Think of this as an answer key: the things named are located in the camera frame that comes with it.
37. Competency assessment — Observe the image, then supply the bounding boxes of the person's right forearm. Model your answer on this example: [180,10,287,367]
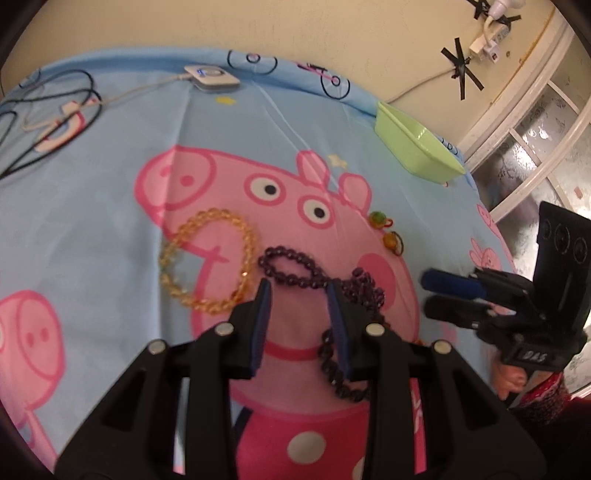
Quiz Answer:
[507,369,583,446]

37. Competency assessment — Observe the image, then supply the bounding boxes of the purple bead necklace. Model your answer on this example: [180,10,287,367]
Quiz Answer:
[259,246,387,403]

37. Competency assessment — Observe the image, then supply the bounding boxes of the white charger cable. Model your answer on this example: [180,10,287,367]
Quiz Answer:
[23,73,190,134]

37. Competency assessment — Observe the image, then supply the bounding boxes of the white plug adapter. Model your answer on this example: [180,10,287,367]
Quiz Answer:
[484,0,528,20]

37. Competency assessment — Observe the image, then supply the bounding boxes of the green bead ring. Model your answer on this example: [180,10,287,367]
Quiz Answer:
[369,211,398,231]

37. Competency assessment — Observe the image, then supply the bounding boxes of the person's right hand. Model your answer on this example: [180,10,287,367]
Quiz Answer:
[491,357,530,400]

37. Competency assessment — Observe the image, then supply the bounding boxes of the black tape cross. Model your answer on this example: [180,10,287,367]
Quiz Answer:
[440,37,485,101]

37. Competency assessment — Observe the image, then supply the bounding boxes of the black tape strips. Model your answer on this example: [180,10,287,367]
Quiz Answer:
[467,0,523,27]

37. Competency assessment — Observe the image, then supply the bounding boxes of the white square charger device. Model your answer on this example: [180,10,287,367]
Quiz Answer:
[183,64,242,92]

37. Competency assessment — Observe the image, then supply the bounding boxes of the orange bead ring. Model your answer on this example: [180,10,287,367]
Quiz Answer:
[382,231,406,256]

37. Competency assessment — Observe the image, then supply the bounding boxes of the white framed glass door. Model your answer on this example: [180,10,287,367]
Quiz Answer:
[461,7,591,400]

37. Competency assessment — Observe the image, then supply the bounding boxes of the white wall cable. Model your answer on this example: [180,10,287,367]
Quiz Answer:
[385,64,459,105]

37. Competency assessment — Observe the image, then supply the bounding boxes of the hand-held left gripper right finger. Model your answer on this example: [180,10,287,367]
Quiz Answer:
[325,282,548,480]

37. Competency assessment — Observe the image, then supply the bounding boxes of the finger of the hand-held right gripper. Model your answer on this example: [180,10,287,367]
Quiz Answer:
[423,295,500,331]
[420,268,534,303]

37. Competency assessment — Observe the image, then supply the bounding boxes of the black cable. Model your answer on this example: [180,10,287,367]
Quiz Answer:
[0,69,103,182]

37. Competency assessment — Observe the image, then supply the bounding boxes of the blue cartoon pig printed blanket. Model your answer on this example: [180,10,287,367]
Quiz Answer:
[0,45,519,480]

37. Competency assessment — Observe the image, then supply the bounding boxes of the light green plastic basin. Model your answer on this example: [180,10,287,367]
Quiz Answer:
[374,100,467,186]

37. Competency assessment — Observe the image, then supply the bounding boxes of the white power strip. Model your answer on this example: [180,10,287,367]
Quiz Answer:
[468,17,511,64]

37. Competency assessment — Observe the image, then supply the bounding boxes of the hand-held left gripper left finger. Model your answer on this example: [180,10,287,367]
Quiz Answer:
[54,278,273,480]

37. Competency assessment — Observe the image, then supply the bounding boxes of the amber bead necklace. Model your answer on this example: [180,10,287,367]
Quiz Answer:
[158,208,258,316]

